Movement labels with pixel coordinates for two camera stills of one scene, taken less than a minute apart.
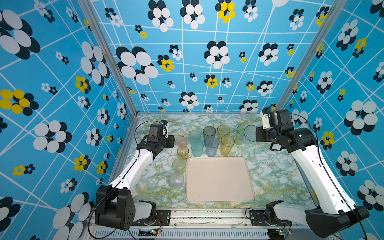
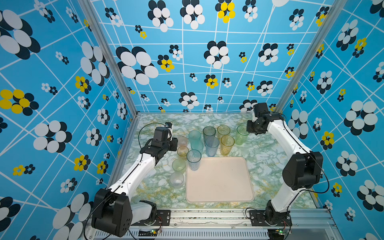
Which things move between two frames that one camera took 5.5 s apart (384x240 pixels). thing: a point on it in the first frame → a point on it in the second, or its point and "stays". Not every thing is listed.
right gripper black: [259, 131] → [249, 127]
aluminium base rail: [209, 224] stays
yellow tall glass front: [227, 142] stays
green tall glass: [239, 134] stays
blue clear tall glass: [250, 132] → [193, 157]
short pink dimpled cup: [182, 141] stays
